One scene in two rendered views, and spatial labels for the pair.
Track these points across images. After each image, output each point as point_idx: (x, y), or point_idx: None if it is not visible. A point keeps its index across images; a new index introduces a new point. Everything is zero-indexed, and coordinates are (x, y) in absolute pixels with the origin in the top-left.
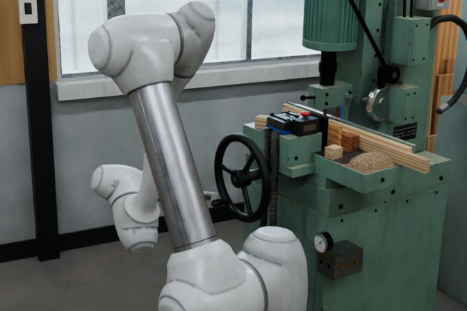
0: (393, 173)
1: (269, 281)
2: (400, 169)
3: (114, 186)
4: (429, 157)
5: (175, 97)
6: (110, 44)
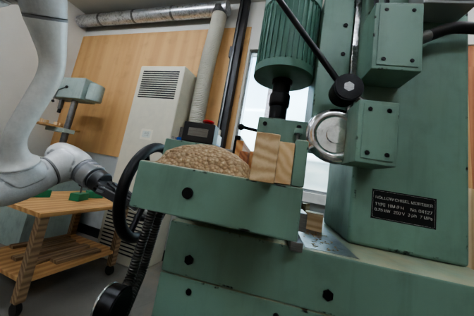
0: (226, 190)
1: None
2: (250, 187)
3: (48, 154)
4: (472, 276)
5: (42, 50)
6: None
